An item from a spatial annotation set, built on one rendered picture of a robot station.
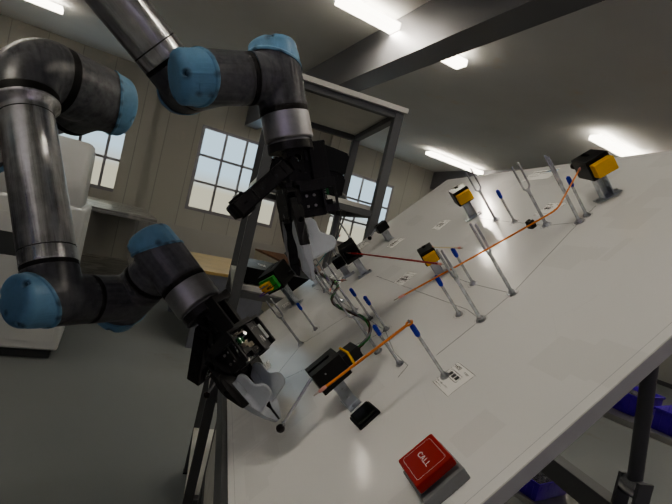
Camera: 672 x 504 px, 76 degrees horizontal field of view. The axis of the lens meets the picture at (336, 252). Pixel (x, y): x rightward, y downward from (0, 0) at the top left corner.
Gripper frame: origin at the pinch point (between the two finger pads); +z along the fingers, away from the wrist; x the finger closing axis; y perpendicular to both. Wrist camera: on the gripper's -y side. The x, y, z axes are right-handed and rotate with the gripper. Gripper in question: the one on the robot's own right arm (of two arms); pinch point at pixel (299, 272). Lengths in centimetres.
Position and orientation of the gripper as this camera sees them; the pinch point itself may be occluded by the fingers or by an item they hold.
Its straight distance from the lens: 68.4
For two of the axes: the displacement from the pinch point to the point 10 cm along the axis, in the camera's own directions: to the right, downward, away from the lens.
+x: -3.3, -0.3, 9.4
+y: 9.3, -1.9, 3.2
